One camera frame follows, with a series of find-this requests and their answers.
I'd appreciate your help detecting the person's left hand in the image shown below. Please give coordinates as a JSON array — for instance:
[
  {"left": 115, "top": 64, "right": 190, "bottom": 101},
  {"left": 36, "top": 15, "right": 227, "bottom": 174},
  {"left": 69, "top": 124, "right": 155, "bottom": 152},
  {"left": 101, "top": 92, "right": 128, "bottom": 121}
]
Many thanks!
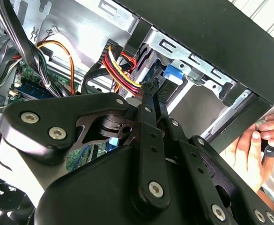
[{"left": 224, "top": 127, "right": 272, "bottom": 192}]

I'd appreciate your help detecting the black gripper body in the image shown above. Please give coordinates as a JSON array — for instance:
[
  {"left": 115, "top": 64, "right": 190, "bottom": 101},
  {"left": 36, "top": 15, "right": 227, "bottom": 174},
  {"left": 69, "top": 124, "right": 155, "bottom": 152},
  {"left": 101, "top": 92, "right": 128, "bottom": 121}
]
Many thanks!
[{"left": 33, "top": 144, "right": 207, "bottom": 225}]

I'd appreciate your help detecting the black disk data wire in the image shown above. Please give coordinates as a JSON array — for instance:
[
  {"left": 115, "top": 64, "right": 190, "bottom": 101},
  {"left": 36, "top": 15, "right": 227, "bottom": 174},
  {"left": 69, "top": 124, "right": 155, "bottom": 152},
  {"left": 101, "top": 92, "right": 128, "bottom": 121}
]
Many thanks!
[{"left": 81, "top": 60, "right": 111, "bottom": 96}]

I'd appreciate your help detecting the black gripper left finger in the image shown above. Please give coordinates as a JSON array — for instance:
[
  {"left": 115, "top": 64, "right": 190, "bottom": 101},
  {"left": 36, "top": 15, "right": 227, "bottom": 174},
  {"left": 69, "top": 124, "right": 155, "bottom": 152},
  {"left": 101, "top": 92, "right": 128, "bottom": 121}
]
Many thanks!
[{"left": 0, "top": 82, "right": 170, "bottom": 212}]

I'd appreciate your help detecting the hard disk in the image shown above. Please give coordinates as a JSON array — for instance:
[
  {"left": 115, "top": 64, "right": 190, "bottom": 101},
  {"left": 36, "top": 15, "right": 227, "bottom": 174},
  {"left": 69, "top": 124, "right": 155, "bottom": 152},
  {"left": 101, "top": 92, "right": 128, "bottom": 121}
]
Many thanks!
[{"left": 136, "top": 44, "right": 185, "bottom": 83}]

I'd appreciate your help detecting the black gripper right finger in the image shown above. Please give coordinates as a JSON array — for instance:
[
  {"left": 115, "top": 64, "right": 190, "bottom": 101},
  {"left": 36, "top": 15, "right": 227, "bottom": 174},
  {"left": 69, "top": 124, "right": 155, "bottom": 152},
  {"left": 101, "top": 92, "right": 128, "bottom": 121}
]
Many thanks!
[{"left": 154, "top": 90, "right": 274, "bottom": 225}]

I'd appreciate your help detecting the red yellow disk power wire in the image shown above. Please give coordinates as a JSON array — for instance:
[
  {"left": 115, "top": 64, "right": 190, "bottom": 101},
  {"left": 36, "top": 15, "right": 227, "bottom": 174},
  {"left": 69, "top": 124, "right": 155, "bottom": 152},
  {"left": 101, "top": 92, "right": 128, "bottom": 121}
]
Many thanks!
[{"left": 101, "top": 39, "right": 160, "bottom": 97}]

